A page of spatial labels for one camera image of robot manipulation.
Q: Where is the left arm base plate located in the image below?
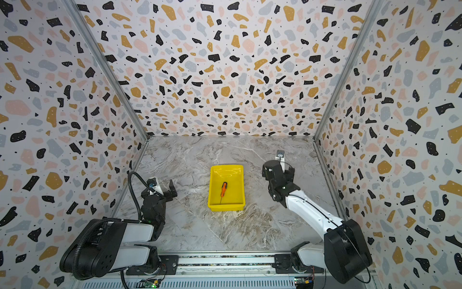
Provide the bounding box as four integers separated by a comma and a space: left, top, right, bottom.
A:
126, 255, 179, 277

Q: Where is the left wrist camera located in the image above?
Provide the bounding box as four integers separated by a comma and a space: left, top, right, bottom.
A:
146, 177, 165, 196

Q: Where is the aluminium corner post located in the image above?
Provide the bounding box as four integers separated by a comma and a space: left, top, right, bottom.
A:
61, 1, 149, 142
314, 0, 383, 143

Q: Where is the orange handled screwdriver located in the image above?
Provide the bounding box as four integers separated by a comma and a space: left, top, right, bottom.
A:
220, 182, 228, 204

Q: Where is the yellow plastic bin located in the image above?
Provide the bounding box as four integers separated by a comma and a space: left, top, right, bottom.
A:
208, 164, 246, 212

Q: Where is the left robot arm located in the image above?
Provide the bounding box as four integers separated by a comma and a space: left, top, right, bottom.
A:
59, 179, 178, 281

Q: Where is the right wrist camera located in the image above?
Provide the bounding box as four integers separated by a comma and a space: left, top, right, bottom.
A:
275, 150, 285, 163

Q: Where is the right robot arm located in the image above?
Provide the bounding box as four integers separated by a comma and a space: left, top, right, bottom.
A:
262, 160, 372, 284

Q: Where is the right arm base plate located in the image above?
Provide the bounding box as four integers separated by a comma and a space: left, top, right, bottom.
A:
272, 254, 325, 275

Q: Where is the left aluminium corner post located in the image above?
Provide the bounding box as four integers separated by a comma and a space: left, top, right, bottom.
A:
61, 1, 149, 142

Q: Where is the right aluminium corner post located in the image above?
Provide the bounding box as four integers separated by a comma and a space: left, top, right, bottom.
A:
314, 0, 383, 143

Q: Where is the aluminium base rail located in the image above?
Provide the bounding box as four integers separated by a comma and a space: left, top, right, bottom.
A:
71, 250, 376, 289

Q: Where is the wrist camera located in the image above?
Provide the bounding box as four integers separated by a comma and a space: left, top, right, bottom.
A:
146, 177, 165, 196
275, 150, 285, 163

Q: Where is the black corrugated cable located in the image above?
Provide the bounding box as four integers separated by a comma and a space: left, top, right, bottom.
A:
71, 171, 158, 281

